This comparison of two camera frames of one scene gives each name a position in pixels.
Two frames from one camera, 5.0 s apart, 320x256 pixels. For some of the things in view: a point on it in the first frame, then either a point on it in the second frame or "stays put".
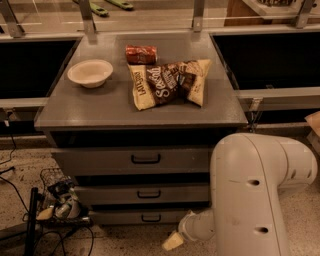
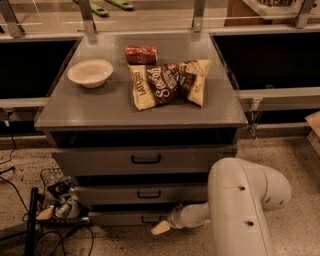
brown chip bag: (168, 83) stays put
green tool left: (95, 9) stays put
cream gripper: (185, 227) → (177, 218)
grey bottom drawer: (132, 217) stays put
